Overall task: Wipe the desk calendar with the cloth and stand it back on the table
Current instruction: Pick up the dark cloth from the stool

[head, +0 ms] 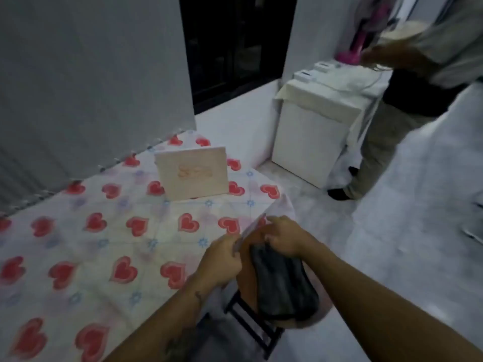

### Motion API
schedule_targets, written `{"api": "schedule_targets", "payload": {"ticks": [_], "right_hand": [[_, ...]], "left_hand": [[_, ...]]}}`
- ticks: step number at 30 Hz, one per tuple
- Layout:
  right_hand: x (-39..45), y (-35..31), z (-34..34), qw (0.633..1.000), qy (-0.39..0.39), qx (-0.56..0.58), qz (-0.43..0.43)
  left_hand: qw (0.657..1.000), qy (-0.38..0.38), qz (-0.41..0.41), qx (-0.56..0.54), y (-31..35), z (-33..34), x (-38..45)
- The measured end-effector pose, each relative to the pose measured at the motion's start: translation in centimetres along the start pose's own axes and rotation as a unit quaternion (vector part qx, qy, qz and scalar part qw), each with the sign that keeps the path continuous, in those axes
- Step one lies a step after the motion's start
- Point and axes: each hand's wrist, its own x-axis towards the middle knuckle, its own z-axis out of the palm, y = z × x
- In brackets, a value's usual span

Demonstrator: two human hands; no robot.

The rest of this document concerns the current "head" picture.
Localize dark grey cloth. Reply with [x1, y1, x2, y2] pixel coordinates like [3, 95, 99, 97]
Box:
[249, 243, 319, 323]

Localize cream spiral desk calendar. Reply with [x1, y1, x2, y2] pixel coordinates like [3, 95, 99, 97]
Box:
[153, 146, 230, 202]

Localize person's left forearm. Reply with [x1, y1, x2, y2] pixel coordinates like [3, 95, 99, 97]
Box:
[104, 275, 227, 362]

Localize person's right hand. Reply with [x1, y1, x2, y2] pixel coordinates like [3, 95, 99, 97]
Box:
[260, 215, 321, 261]

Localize heart print cloth covered table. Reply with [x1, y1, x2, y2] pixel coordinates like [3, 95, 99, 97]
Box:
[0, 130, 299, 362]

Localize cream flat pad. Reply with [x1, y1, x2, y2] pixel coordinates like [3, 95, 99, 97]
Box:
[377, 18, 431, 46]

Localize brown round stool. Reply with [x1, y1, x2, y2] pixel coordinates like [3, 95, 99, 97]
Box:
[224, 229, 329, 360]

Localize cream cloth cover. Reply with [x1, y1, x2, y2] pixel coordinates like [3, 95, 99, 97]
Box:
[273, 62, 393, 155]

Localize white cabinet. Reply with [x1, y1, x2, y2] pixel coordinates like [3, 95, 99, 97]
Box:
[271, 98, 363, 189]

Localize grey vertical blinds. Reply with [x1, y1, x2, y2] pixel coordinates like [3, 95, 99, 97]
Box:
[0, 0, 197, 217]

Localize pink desk fan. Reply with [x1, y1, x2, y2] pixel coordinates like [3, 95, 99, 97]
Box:
[334, 0, 400, 66]

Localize person's left hand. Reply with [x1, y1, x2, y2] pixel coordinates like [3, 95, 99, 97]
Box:
[194, 231, 246, 294]

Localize black framed window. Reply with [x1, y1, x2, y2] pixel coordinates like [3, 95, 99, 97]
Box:
[179, 0, 299, 116]

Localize person's right forearm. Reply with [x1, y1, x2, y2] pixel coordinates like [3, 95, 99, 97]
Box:
[300, 239, 483, 362]

